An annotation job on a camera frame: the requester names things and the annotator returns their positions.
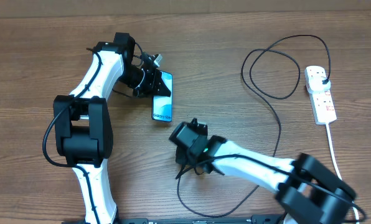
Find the blue Galaxy smartphone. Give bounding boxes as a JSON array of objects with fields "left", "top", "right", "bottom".
[{"left": 152, "top": 72, "right": 173, "bottom": 122}]

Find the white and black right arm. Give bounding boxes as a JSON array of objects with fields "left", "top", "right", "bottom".
[{"left": 169, "top": 119, "right": 367, "bottom": 224}]

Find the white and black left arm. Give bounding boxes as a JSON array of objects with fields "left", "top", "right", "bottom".
[{"left": 42, "top": 32, "right": 173, "bottom": 223}]

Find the white USB charger plug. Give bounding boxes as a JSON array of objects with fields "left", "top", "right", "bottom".
[{"left": 306, "top": 76, "right": 331, "bottom": 94}]

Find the white power extension strip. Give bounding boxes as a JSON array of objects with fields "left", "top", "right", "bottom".
[{"left": 304, "top": 65, "right": 337, "bottom": 125}]

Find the white extension strip cord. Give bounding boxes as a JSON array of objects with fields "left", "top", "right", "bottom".
[{"left": 324, "top": 123, "right": 360, "bottom": 224}]

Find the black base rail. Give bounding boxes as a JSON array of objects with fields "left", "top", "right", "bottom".
[{"left": 60, "top": 213, "right": 286, "bottom": 224}]

